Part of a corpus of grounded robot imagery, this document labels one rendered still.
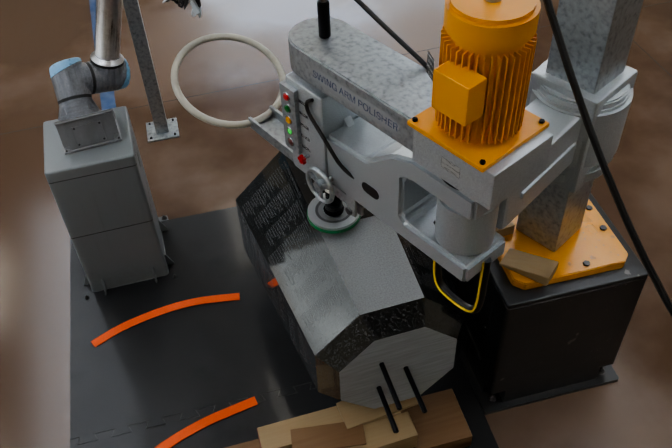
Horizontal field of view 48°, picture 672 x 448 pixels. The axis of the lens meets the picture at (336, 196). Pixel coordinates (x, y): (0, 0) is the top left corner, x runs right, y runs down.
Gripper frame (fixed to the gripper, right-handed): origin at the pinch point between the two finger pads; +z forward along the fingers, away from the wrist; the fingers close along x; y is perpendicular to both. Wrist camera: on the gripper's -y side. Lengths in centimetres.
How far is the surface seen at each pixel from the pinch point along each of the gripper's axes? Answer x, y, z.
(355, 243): 99, 47, 32
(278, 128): 51, 15, 28
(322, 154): 74, 42, -9
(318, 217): 81, 43, 33
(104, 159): -17, 36, 75
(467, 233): 124, 67, -39
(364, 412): 132, 94, 78
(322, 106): 67, 38, -30
